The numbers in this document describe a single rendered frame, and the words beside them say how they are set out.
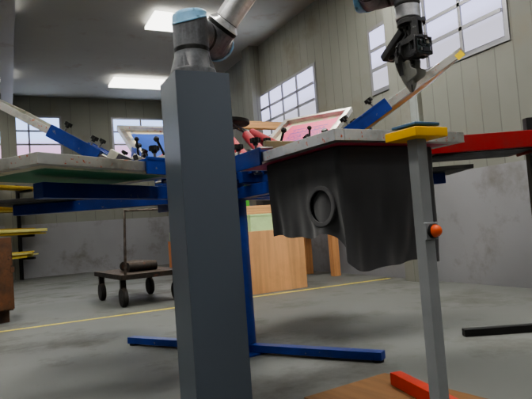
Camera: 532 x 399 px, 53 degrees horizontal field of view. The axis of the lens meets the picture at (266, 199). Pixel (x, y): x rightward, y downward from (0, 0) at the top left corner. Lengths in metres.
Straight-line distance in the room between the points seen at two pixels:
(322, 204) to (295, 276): 4.02
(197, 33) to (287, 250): 4.24
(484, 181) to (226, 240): 3.94
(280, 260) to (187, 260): 4.17
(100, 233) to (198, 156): 10.63
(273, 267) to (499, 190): 2.35
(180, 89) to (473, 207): 4.14
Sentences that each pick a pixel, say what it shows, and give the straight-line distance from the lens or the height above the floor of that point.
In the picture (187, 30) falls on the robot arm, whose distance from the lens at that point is 1.81.
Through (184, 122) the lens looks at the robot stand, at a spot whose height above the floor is 1.04.
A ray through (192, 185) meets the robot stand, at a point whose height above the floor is 0.84.
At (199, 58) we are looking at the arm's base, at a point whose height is 1.25.
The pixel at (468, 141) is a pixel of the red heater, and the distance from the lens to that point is 3.04.
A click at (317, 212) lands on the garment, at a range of 1.93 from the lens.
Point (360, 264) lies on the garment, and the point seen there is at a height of 0.55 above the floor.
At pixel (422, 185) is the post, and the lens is 1.64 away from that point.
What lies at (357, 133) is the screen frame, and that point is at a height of 0.98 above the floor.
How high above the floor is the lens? 0.70
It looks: 3 degrees up
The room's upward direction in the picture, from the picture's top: 4 degrees counter-clockwise
